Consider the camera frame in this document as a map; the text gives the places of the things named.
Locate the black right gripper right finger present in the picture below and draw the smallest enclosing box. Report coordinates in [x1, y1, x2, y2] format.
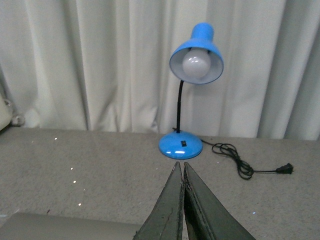
[183, 162, 254, 240]

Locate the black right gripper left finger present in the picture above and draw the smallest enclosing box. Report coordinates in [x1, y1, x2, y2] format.
[133, 161, 184, 240]

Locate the silver laptop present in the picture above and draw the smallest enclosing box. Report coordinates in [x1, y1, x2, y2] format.
[0, 212, 141, 240]

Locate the blue desk lamp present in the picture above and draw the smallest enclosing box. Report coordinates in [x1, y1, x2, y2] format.
[158, 22, 224, 160]

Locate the white curtain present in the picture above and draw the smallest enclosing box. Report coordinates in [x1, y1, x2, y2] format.
[0, 0, 320, 140]

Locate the white object at left edge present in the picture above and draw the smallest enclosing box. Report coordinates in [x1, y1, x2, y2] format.
[0, 95, 26, 131]

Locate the black lamp power cord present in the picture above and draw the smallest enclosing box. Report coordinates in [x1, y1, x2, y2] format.
[201, 138, 294, 181]

